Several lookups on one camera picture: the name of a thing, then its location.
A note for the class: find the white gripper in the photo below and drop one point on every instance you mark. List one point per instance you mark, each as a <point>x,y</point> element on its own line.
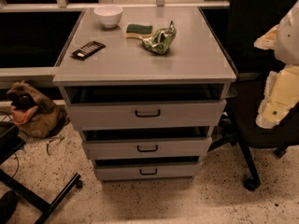
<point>289,36</point>

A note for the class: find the grey bottom drawer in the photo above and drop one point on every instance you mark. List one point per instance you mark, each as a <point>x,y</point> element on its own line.
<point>147,172</point>

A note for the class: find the grey drawer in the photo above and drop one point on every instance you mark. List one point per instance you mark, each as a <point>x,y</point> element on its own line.
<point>147,172</point>
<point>146,148</point>
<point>145,115</point>

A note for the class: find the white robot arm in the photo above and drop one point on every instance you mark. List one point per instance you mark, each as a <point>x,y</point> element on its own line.
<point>283,38</point>

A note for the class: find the grey top drawer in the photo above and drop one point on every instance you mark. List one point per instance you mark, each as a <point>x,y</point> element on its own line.
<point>145,115</point>

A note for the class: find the grey drawer cabinet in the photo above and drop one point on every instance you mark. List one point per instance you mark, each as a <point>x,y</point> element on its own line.
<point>193,69</point>

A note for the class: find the grey middle drawer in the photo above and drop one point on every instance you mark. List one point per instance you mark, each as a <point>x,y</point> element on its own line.
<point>146,148</point>

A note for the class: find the black office chair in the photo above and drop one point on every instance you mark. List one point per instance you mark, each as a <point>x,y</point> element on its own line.
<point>247,21</point>

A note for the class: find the crumpled green chip bag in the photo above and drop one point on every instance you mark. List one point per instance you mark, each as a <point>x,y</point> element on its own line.
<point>162,39</point>

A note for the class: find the green yellow sponge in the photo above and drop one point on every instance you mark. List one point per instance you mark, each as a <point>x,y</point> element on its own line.
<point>138,31</point>

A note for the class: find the white bowl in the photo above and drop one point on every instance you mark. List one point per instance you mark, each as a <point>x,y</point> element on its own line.
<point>108,15</point>

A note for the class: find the black remote control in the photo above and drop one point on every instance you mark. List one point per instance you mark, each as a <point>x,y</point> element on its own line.
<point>87,50</point>

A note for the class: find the brown canvas bag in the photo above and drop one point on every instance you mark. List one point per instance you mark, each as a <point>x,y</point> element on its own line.
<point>33,112</point>

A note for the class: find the black shoe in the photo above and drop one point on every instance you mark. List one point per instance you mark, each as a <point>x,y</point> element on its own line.
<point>8,203</point>

